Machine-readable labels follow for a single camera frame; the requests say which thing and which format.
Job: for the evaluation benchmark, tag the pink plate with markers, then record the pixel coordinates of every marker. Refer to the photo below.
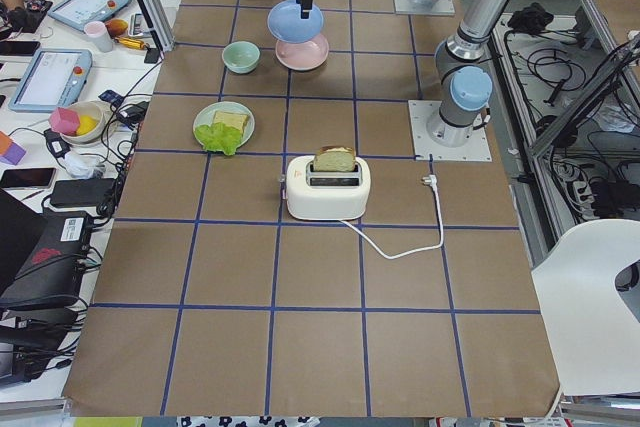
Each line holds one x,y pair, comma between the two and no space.
303,56

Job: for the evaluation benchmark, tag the lettuce leaf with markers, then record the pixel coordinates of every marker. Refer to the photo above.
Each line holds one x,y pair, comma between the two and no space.
219,137

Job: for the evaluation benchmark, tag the white toaster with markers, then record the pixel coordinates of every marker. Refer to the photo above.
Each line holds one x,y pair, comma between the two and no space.
326,196

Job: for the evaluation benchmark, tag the teach pendant tablet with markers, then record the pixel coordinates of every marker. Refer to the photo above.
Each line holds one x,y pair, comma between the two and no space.
77,13
54,78

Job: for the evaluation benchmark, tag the blue plate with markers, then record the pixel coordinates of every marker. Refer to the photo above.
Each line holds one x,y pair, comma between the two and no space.
285,23

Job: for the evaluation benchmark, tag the bowl with toy fruit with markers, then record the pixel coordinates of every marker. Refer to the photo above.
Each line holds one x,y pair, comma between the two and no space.
81,123

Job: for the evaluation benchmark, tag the bread slice on plate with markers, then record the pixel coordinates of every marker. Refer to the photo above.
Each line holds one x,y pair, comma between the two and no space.
234,120

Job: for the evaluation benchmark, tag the green bowl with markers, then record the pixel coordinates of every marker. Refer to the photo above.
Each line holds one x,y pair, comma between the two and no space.
241,57

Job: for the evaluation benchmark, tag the bread slice in toaster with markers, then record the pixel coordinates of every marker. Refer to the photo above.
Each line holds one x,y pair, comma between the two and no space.
334,159

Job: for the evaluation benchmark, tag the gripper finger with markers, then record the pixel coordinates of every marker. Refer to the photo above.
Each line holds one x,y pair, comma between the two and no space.
306,8

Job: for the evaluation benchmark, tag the black laptop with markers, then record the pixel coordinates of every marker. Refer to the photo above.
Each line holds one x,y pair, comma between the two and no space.
44,257

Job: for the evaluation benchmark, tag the green plate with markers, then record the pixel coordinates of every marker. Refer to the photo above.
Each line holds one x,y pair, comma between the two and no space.
205,117

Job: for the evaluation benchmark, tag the pink cup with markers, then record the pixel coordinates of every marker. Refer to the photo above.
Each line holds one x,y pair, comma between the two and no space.
98,34

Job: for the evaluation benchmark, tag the black smartphone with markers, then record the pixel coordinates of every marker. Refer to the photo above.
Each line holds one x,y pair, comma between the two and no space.
28,178

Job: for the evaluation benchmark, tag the white chair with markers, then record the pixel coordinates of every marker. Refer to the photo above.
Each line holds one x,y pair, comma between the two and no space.
594,336

